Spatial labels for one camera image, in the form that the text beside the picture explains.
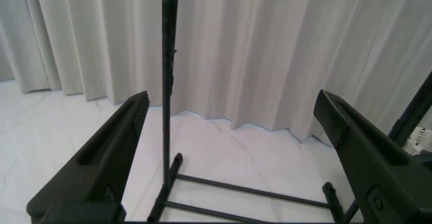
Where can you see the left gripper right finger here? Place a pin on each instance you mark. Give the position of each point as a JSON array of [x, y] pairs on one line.
[[401, 190]]

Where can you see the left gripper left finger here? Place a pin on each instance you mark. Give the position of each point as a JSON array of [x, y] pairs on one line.
[[81, 190]]

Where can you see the white laundry basket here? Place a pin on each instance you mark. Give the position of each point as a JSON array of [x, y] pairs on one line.
[[420, 139]]

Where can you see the black clothes rack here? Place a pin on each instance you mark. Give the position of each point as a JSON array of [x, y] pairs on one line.
[[166, 116]]

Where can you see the white curtain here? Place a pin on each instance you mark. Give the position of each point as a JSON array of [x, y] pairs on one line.
[[253, 48]]

